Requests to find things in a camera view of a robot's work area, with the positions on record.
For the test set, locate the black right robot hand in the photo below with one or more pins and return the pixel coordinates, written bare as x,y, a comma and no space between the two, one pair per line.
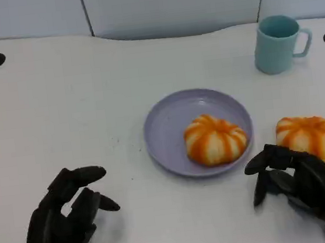
316,180

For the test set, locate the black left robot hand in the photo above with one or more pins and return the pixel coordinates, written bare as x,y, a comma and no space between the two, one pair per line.
49,234

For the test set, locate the orange and white bread roll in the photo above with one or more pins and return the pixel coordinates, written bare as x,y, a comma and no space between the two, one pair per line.
216,140
310,134

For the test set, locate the pale green mug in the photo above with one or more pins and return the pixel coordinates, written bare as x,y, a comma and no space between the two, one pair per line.
273,51

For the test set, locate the lilac plate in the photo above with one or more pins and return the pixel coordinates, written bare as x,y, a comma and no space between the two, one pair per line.
166,132

